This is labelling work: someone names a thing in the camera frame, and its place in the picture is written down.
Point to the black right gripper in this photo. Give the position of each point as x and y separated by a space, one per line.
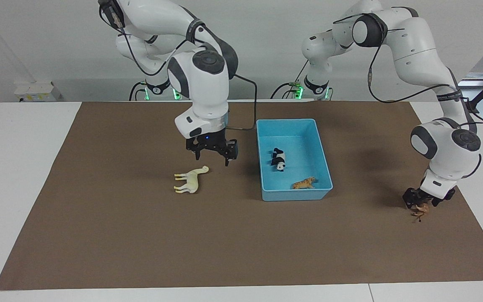
208 142

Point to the light blue plastic storage box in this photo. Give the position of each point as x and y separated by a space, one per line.
304 195

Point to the cream white llama toy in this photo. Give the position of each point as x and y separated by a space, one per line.
191 180

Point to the black and white panda toy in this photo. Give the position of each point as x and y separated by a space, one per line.
280 159

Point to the brown table mat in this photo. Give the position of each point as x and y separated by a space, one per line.
224 243

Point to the white background box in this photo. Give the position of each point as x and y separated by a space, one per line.
36 90

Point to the brown lion toy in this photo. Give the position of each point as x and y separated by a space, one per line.
421 211

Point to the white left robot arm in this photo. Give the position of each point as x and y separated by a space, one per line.
417 50

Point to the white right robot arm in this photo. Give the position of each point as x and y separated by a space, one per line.
203 79

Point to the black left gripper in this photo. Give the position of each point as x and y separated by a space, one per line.
417 196

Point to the orange striped tiger toy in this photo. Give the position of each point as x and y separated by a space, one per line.
304 183

